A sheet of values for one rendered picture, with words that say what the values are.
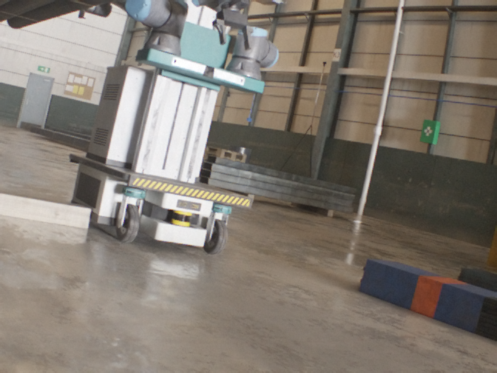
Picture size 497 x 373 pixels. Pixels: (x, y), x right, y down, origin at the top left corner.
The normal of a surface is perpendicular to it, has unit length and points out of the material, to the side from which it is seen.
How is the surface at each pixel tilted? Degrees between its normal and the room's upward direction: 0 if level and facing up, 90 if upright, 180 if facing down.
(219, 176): 90
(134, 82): 90
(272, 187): 90
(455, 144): 90
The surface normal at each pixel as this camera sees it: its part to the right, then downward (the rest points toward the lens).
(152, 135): 0.54, 0.14
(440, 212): -0.77, -0.16
